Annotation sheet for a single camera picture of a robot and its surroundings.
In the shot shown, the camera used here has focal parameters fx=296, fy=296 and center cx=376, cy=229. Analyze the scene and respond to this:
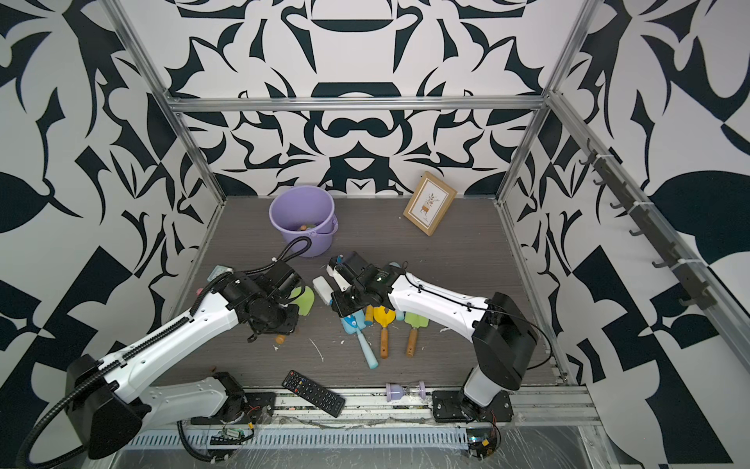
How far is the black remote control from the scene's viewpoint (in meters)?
0.74

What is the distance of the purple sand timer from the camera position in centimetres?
75

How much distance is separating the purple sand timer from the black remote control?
0.39ft
